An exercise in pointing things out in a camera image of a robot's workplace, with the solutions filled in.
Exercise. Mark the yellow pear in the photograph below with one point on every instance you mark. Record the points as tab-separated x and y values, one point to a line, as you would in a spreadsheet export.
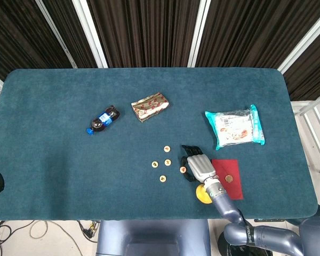
201	196

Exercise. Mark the teal edged food package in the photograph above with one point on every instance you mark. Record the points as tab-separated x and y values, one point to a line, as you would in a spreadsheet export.
234	128

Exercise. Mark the thin white screen post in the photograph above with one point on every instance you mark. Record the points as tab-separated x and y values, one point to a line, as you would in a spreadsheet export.
56	34

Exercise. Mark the gold red snack packet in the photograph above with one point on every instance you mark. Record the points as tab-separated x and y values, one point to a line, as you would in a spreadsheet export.
149	106

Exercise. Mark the cola bottle with blue label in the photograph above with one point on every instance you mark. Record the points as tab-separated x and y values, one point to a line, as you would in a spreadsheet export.
104	120

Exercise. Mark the red envelope with gold seal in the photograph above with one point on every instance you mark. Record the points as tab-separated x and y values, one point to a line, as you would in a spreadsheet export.
230	166

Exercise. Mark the blue grey robot torso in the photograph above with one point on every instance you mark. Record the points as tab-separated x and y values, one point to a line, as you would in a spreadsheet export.
149	234

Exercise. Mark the dark brown curtain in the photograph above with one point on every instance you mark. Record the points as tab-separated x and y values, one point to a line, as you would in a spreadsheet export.
149	32

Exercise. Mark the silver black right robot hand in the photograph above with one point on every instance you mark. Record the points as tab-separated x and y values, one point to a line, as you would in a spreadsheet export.
201	166

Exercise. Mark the teal velvet tablecloth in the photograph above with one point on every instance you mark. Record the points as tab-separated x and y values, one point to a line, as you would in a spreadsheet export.
56	160

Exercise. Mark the silver metal rack frame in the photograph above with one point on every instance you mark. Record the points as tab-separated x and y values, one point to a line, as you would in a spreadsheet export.
309	117

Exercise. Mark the wide white screen post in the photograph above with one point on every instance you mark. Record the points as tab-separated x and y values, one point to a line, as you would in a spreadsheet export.
197	32
304	40
90	32

